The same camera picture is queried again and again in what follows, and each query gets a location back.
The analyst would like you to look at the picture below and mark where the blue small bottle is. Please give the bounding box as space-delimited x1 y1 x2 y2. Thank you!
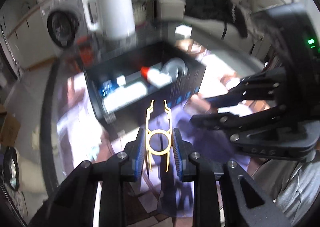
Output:
99 80 118 98

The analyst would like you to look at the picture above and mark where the red object behind box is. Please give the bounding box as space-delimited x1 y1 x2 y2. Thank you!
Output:
76 36 94 67

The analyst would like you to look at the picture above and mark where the black jacket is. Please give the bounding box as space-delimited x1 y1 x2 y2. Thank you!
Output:
185 0 248 38

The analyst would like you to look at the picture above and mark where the gold metal clip tool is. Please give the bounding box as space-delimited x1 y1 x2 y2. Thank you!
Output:
145 100 173 172

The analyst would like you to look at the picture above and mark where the round glass table rim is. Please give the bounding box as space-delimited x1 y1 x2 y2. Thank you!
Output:
39 59 60 196

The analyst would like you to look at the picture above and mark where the silver tape roll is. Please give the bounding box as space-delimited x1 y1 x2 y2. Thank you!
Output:
161 58 188 79

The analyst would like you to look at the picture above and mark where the white flat box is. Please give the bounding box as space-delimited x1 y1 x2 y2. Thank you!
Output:
103 82 148 113

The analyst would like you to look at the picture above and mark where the beige sofa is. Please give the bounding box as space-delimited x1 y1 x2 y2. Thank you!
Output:
156 0 271 61

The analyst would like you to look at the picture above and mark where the white electric kettle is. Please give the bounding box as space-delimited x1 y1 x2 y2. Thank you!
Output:
82 0 135 40

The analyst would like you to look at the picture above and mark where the white washing machine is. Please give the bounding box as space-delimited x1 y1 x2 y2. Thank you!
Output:
40 0 88 55

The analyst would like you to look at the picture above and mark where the brown cardboard box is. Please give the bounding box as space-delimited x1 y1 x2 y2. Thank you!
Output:
0 104 21 147

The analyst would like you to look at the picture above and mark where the black storage box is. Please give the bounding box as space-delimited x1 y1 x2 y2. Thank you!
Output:
84 41 206 131

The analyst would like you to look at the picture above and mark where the white tube red cap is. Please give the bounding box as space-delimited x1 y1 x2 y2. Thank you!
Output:
140 66 172 88

